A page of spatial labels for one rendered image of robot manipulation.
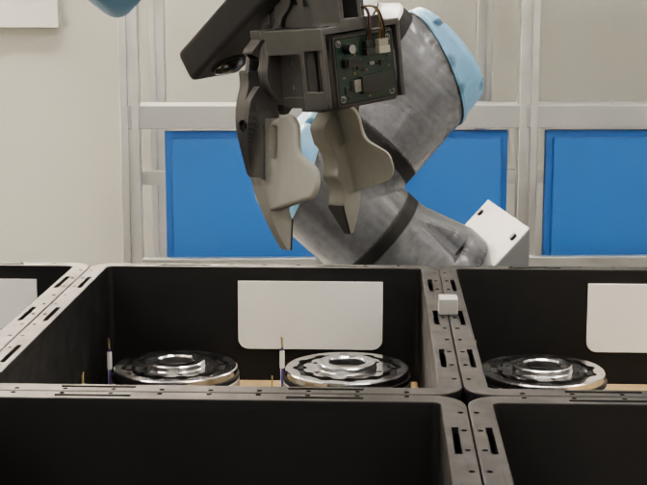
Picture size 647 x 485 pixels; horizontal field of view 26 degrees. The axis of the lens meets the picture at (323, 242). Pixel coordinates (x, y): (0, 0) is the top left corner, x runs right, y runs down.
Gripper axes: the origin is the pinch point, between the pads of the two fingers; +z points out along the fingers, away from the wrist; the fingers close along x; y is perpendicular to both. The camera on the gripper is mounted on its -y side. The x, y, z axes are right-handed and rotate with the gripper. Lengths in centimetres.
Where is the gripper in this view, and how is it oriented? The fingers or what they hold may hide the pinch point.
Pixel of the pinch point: (309, 222)
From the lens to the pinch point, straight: 98.9
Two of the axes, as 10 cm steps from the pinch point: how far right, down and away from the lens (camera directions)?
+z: 1.0, 9.8, 2.0
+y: 6.7, 0.8, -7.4
